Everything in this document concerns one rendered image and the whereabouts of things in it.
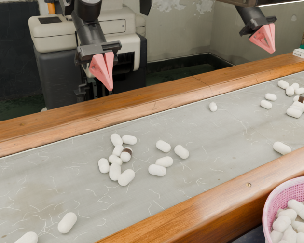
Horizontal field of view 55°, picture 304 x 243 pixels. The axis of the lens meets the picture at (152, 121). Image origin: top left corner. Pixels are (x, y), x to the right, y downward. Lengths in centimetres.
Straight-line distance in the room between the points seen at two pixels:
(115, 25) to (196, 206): 87
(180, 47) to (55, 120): 245
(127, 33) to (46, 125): 64
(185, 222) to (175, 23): 262
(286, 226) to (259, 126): 30
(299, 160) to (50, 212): 46
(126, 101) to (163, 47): 222
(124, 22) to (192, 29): 193
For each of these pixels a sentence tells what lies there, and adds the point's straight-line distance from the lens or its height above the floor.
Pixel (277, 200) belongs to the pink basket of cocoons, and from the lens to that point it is 55.
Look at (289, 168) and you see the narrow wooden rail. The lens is 61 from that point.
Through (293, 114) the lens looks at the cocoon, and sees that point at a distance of 83.
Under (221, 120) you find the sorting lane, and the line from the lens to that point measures 76.
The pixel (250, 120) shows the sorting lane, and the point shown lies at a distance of 78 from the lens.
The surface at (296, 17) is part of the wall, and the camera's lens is 245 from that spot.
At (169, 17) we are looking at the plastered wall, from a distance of 293.
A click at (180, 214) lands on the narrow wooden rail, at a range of 47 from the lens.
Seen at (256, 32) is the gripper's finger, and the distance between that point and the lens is 94.
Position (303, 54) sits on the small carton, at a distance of 121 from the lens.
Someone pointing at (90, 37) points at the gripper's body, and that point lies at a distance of 69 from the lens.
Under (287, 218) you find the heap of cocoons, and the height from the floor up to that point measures 75.
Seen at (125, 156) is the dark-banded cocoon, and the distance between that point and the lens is 59.
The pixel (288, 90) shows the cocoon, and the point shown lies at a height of 76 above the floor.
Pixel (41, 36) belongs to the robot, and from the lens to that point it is 142.
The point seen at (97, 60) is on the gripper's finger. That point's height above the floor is 91.
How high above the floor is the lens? 112
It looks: 31 degrees down
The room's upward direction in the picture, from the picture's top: straight up
